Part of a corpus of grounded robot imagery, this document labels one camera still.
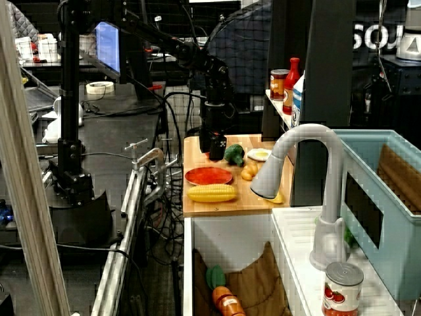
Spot light blue plastic bin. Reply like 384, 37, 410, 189
331, 128, 421, 302

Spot white toy kitchen sink unit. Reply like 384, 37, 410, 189
183, 206, 406, 316

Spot brown cloth in sink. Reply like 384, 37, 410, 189
193, 241, 293, 316

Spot white tape roll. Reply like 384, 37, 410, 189
86, 80, 116, 96

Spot white lettered sign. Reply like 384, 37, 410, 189
352, 23, 406, 51

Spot toy tomato can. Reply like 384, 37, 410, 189
321, 261, 365, 316

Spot computer monitor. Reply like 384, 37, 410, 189
93, 20, 128, 84

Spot orange toy carrot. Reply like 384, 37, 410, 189
205, 264, 247, 316

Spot white bottle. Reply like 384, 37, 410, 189
41, 95, 85, 145

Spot white grey appliance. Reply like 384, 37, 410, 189
395, 0, 421, 62

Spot aluminium frame rail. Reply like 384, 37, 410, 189
90, 163, 149, 316

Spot white toy fried egg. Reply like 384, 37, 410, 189
247, 147, 274, 163

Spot red round plate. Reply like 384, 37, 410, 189
184, 166, 234, 186

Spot black toy kitchen hutch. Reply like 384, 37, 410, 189
262, 0, 358, 209

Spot toy milk carton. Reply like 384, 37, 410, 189
291, 70, 305, 129

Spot grey toy faucet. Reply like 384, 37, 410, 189
250, 123, 350, 272

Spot metal C-clamp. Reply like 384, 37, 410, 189
124, 138, 180, 205

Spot grey quilted jacket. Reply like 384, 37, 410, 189
5, 0, 39, 44

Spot red toy ketchup bottle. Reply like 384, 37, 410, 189
282, 57, 301, 116

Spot black cable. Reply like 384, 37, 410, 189
124, 74, 185, 172

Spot green toy broccoli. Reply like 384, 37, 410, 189
224, 144, 246, 167

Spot toy beans can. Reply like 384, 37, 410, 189
269, 68, 291, 102

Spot toy croissant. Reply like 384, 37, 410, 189
240, 161, 260, 182

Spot light wooden post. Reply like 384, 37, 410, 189
0, 0, 72, 316

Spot yellow toy corn cob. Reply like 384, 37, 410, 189
187, 183, 238, 203

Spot white plastic containers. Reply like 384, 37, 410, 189
14, 32, 61, 64

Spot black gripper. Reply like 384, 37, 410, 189
199, 100, 236, 163

